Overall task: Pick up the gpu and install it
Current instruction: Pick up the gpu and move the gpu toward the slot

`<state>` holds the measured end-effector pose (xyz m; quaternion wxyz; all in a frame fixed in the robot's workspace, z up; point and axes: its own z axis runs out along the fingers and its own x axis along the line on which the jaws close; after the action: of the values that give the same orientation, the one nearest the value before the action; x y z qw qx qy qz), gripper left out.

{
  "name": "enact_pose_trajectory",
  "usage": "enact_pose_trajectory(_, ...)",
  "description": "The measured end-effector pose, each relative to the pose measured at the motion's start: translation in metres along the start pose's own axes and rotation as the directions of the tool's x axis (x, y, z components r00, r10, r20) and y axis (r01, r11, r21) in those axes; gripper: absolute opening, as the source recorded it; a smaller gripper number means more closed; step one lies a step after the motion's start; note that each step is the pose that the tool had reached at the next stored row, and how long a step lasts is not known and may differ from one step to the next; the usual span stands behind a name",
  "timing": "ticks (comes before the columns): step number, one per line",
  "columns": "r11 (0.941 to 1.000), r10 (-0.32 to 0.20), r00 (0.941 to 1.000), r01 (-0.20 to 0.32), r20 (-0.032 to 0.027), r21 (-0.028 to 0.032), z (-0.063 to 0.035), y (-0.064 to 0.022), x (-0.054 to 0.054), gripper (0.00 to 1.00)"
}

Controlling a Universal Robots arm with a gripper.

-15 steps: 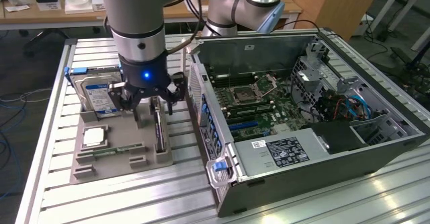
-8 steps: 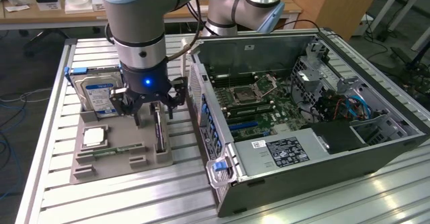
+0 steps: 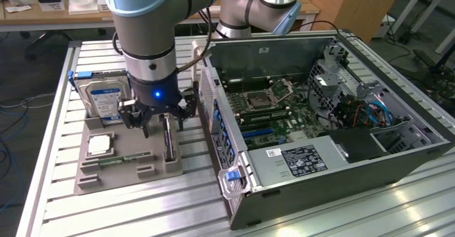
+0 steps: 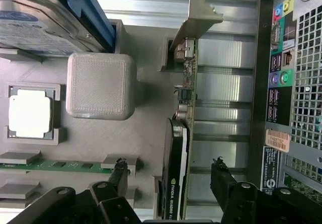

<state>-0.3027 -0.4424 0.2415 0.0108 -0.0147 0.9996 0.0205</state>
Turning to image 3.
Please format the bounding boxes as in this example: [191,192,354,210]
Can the green motherboard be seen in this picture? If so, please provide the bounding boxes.
[217,69,342,150]

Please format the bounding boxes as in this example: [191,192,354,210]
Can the white floor cable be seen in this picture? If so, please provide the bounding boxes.
[0,92,55,109]

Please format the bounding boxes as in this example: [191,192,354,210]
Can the black cable over case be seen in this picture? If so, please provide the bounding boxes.
[294,20,359,39]

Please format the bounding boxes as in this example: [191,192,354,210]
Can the grey power supply unit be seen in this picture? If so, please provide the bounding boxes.
[245,135,353,193]

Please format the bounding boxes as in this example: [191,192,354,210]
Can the white box with tape roll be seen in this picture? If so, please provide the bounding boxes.
[69,0,99,16]

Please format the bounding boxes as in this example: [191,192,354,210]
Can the blue expansion slot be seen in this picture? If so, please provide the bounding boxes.
[242,127,275,140]

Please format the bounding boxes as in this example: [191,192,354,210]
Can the dark graphics card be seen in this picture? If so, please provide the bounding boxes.
[162,114,179,165]

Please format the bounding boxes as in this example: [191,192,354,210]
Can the black chair base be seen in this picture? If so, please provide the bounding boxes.
[20,30,107,60]

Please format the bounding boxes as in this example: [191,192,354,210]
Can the perforated metal drive cage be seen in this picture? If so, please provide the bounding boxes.
[307,58,359,108]

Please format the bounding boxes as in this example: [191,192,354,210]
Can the black RAM slots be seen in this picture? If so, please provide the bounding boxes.
[222,77,271,93]

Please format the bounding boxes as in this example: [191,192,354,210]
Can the wooden cabinet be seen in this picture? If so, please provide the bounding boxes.
[294,0,409,44]

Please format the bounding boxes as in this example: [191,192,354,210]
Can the red black power wire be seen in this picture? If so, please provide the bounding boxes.
[341,103,371,127]

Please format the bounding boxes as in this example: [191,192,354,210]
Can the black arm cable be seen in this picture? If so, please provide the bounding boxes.
[113,31,125,56]

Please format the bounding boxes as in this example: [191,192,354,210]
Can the grey metal disk bay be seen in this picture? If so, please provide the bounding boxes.
[370,119,446,155]

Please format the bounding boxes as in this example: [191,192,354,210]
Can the white desk frame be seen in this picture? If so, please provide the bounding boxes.
[390,0,455,54]

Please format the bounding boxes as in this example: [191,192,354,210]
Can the hard disk with blue bracket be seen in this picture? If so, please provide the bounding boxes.
[67,70,133,127]

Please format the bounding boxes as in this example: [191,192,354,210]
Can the wooden desk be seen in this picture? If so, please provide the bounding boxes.
[0,0,321,33]

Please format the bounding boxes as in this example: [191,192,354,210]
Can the grey-brown parts rack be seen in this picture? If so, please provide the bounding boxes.
[74,111,186,197]

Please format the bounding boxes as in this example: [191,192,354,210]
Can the black and white box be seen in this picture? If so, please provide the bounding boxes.
[35,0,66,12]

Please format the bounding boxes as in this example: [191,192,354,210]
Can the black plastic fan shroud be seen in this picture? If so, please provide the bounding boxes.
[327,128,393,165]

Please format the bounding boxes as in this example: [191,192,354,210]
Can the CPU socket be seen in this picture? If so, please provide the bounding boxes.
[242,90,277,112]

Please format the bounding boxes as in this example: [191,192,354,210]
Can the blue data wire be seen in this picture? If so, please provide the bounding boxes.
[367,101,394,127]

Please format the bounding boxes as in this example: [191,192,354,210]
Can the blue floor cable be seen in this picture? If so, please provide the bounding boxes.
[0,108,30,211]

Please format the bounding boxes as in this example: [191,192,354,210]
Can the blue case latch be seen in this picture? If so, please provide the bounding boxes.
[225,169,242,183]

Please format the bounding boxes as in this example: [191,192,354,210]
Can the silver CPU chip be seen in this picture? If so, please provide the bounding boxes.
[86,135,117,157]

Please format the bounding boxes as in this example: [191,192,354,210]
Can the green RAM stick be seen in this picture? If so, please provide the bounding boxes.
[85,151,153,167]

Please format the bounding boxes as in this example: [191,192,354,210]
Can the metal socket cover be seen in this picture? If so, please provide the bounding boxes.
[269,77,297,102]

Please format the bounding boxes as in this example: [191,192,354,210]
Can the white paper card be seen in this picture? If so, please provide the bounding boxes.
[4,5,34,13]

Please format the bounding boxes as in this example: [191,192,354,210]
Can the black RAM stick white label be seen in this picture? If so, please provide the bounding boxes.
[242,110,290,124]

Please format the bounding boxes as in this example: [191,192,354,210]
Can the open dark PC case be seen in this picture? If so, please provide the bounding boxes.
[194,29,455,231]

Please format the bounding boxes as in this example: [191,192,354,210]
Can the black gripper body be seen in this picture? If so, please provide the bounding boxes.
[127,70,182,115]

